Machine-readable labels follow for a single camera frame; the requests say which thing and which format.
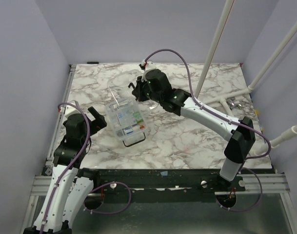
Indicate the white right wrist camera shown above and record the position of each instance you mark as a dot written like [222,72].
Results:
[147,66]

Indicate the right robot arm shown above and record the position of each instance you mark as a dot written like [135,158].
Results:
[239,133]

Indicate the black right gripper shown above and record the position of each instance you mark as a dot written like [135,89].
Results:
[138,90]

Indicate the small green medicine carton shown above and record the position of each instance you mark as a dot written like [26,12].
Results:
[138,117]

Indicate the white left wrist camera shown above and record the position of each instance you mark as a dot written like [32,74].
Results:
[70,109]

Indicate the clear plastic medicine box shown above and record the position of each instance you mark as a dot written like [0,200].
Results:
[127,122]

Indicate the metal clamp on pipe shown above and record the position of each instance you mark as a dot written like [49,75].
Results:
[233,104]

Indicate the white pvc pipe frame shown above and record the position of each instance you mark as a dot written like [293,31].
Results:
[270,70]

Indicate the small blue white tube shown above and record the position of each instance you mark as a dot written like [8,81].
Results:
[128,130]

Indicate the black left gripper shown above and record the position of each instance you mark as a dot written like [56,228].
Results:
[98,124]

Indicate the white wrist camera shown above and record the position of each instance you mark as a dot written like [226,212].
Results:
[70,109]
[147,66]

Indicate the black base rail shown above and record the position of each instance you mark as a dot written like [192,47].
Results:
[169,186]

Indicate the blue white gauze dressing pack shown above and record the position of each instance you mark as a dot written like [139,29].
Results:
[124,116]

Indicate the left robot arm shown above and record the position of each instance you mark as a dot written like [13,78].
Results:
[67,165]

